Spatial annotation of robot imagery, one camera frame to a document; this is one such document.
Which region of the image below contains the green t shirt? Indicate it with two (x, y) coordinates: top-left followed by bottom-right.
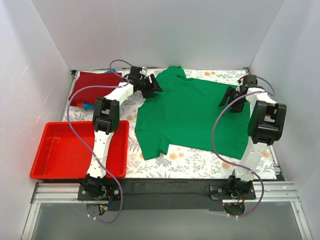
(135, 66), (250, 160)

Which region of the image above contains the red plastic tray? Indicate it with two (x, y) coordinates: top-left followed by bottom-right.
(30, 120), (130, 180)

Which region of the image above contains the floral table cloth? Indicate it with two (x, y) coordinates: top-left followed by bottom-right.
(69, 69), (281, 181)

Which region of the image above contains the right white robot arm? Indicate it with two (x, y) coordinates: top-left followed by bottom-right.
(209, 74), (287, 201)

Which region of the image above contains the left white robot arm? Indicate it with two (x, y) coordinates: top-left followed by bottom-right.
(82, 66), (163, 200)

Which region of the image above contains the folded dark red t shirt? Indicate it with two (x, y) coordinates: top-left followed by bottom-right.
(68, 71), (125, 107)

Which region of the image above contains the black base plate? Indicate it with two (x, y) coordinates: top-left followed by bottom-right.
(77, 178), (256, 211)

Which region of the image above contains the folded blue t shirt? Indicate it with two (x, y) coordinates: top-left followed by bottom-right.
(73, 69), (121, 110)

